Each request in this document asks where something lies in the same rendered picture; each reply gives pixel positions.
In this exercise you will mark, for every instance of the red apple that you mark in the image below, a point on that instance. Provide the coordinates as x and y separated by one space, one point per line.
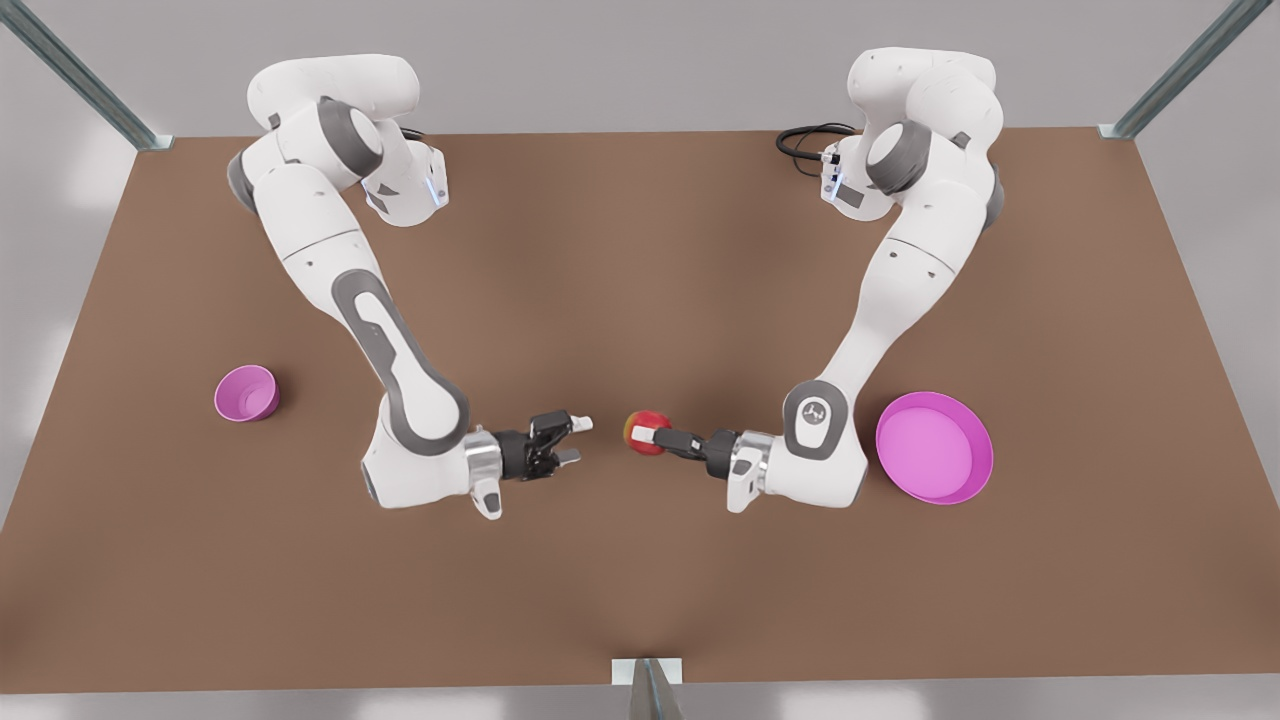
648 433

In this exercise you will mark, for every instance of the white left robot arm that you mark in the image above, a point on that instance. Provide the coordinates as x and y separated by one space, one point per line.
925 245

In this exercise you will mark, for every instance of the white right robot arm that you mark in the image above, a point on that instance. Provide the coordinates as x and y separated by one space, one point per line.
310 215

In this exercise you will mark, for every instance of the pink plate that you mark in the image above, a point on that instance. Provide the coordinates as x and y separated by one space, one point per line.
934 447

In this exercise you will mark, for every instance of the pink bowl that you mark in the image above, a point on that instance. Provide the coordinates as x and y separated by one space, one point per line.
246 393

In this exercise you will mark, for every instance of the silver frame post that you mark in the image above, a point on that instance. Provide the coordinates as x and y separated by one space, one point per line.
651 690
84 76
1180 70

